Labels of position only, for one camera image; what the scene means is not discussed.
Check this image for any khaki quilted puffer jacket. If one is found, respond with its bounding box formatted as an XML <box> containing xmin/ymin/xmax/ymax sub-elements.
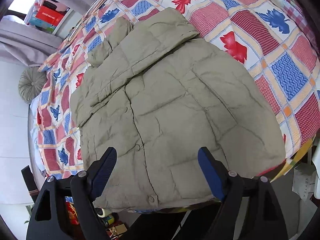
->
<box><xmin>70</xmin><ymin>8</ymin><xmax>285</xmax><ymax>212</ymax></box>

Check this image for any white paper bag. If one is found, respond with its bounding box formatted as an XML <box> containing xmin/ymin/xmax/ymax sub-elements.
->
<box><xmin>292</xmin><ymin>163</ymin><xmax>319</xmax><ymax>202</ymax></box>

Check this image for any round green pleated cushion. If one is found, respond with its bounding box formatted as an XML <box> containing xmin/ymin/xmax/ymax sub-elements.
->
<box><xmin>18</xmin><ymin>67</ymin><xmax>47</xmax><ymax>104</ymax></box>

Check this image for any grey curtain left panel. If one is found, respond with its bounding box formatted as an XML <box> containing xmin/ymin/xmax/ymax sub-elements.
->
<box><xmin>1</xmin><ymin>15</ymin><xmax>62</xmax><ymax>67</ymax></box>

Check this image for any red blue leaf patterned quilt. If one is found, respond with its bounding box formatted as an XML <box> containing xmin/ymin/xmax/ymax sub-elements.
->
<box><xmin>31</xmin><ymin>0</ymin><xmax>319</xmax><ymax>178</ymax></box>

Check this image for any red box on windowsill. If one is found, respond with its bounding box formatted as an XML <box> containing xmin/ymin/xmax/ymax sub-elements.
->
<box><xmin>35</xmin><ymin>6</ymin><xmax>64</xmax><ymax>26</ymax></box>

